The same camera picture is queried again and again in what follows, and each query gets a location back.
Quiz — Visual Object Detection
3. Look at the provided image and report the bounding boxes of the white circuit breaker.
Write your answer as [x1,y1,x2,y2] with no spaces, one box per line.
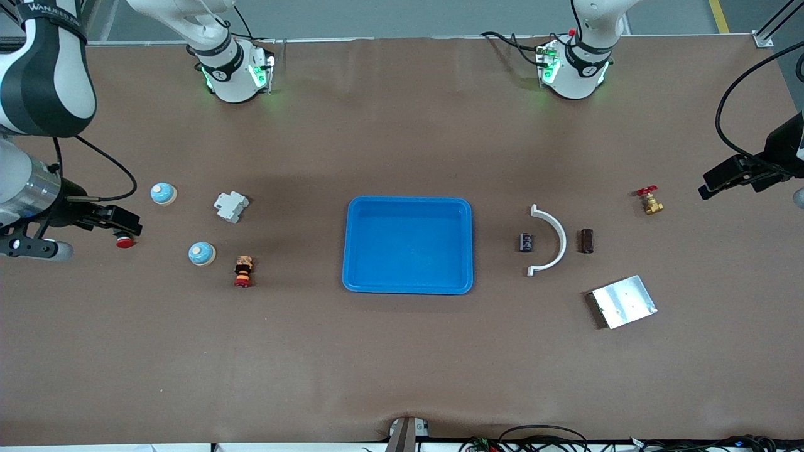
[214,191,251,225]

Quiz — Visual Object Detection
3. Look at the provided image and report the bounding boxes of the silver metal plate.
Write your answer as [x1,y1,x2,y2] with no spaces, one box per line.
[590,275,658,330]

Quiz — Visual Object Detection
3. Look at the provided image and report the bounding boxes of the blue plastic tray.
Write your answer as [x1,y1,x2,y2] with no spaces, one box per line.
[342,196,474,296]

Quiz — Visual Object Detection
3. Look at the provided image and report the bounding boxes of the brown table mat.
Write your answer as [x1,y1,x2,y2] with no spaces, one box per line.
[0,35,804,448]

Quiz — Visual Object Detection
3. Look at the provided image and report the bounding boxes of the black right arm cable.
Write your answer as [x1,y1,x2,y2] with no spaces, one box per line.
[53,135,138,202]

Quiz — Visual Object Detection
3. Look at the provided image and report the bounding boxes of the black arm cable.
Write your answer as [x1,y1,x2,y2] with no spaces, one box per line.
[715,41,804,170]
[53,135,138,202]

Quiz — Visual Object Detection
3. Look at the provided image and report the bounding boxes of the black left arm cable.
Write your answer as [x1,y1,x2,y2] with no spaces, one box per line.
[715,41,804,170]

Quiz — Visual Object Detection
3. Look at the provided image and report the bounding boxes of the brass valve red handle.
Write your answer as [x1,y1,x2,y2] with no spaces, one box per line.
[636,186,665,216]

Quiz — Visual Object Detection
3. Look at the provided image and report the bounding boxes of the aluminium frame post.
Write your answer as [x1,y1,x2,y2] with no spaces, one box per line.
[752,0,804,48]

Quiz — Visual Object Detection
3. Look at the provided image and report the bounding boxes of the white curved plastic bracket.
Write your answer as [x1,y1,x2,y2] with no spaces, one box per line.
[526,204,568,277]

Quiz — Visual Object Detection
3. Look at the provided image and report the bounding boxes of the black base cables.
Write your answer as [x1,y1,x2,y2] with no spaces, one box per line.
[481,30,544,67]

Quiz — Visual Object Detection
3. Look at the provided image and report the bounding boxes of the grey metal edge bracket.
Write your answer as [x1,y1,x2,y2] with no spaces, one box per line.
[384,417,429,452]

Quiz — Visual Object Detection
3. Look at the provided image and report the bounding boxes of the black looped cable bundle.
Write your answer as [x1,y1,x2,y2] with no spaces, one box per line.
[459,425,591,452]

